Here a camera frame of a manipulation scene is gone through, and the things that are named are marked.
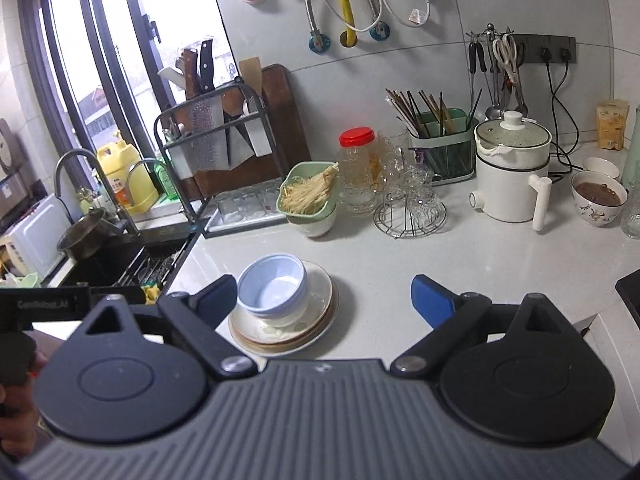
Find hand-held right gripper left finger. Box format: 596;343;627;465
75;275;258;381

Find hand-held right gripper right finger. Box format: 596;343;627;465
389;275;571;381

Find white ceramic bowl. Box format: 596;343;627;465
257;305;310;331

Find person's left hand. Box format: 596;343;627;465
0;352;43;456

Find white countertop appliance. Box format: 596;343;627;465
0;194;71;281

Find sink drain rack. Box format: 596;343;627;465
117;252;181;288

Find white drip tray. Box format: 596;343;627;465
202;180;291;240

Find steel cooking pot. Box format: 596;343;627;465
56;207;126;261

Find black kitchen sink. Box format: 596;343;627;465
45;230;196;291

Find set of clear glass cups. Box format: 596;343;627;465
377;152;443;226

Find small pale bottle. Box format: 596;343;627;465
77;187;103;216

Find white bowl under colander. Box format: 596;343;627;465
287;205;337;238

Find tall steel faucet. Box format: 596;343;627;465
54;149;141;236

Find white electric cooking pot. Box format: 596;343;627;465
468;110;553;232

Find green plastic bottle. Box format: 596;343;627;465
154;157;178;201

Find enoki mushrooms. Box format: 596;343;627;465
280;162;340;213

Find white utensil caddy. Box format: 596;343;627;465
162;137;193;181
245;100;271;158

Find green chopstick holder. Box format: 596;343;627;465
407;107;477;183

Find yellow detergent bottle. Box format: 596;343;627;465
96;130;160;213

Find green plastic colander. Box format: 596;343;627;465
276;161;341;223

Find short steel faucet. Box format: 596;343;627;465
125;157;193;226

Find wide steel knife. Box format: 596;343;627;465
225;112;251;166

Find hammered steel cleaver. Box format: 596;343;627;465
180;100;226;171

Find black metal knife rack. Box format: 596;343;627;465
153;77;266;238

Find patterned ceramic bowl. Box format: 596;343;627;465
571;170;628;228

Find glass jar with red lid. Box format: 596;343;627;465
339;127;378;216

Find dark wooden cutting board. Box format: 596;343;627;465
190;63;313;201

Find speckled pot lid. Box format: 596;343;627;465
474;110;552;153

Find brown food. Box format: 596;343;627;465
575;177;623;206

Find black induction cooktop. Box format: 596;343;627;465
614;267;640;331

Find metal ladle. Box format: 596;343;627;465
485;75;502;121

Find small white bowl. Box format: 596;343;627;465
582;156;621;181

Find tall clear glass vase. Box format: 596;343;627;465
620;187;640;240

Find wooden spatula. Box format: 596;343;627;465
238;57;263;101

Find pale green electric kettle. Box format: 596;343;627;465
620;105;640;191

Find yellow paper packet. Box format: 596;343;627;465
596;99;631;151

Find metal utensil hanging stand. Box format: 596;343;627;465
465;24;526;121

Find wire cup rack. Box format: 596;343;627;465
372;200;447;240

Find white handled knife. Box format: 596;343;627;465
157;57;186;86

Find wooden handled knife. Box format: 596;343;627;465
181;47;201;101

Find black handled knife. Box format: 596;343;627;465
198;39;217;93

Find white handled scissors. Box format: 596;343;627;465
492;34;521;86

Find black power cable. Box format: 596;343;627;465
540;47;571;181
547;47;581;161

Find dark window frame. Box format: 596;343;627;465
17;0;236;211

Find black wall power strip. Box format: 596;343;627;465
512;34;577;65

